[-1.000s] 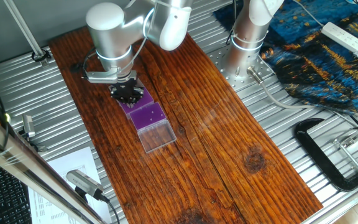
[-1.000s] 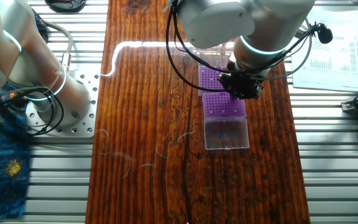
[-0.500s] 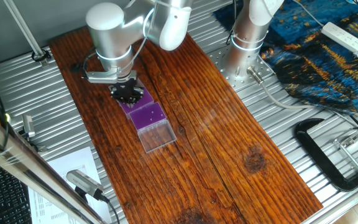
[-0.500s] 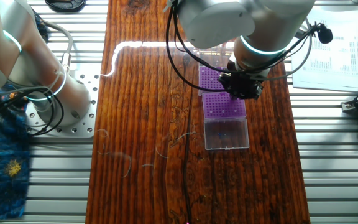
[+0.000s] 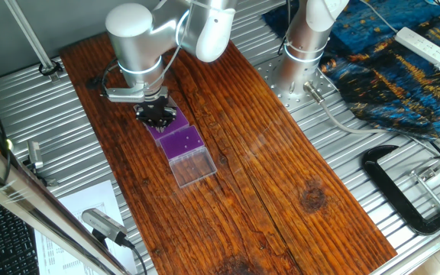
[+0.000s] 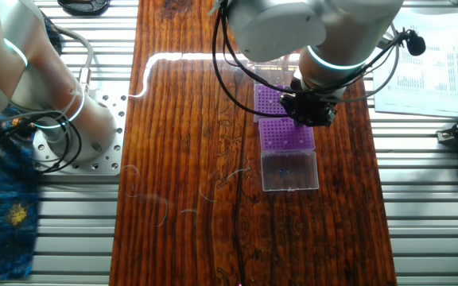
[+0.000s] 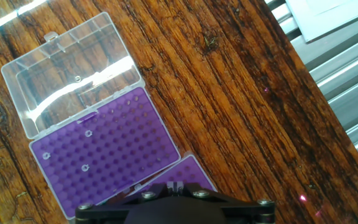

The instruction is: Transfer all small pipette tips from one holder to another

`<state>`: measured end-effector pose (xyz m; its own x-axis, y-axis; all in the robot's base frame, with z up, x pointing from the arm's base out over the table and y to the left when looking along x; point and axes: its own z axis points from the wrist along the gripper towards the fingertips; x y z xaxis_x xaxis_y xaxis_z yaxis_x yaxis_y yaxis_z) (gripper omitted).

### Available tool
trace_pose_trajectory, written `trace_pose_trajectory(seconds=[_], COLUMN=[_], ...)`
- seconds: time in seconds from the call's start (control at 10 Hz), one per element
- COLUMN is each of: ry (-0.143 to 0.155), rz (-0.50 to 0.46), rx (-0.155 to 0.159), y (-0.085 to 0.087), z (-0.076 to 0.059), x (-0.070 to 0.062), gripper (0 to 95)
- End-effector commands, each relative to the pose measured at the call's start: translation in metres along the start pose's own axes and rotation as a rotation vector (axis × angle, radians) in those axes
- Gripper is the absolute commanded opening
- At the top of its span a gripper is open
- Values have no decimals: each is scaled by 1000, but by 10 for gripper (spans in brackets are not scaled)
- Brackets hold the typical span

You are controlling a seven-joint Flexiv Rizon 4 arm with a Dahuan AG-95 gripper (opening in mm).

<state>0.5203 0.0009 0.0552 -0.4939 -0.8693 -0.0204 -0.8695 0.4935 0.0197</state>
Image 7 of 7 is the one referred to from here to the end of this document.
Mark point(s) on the purple pipette tip box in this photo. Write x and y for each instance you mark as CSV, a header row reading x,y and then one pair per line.
x,y
188,174
104,149

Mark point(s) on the brown wooden board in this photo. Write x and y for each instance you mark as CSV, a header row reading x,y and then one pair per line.
x,y
228,109

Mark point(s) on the small clear pipette tip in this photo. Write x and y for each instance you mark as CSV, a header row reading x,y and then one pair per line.
x,y
85,168
46,155
88,133

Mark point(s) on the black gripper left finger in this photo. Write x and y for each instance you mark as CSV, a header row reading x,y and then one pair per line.
x,y
110,211

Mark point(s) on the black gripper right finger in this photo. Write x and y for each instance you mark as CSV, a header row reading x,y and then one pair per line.
x,y
247,211

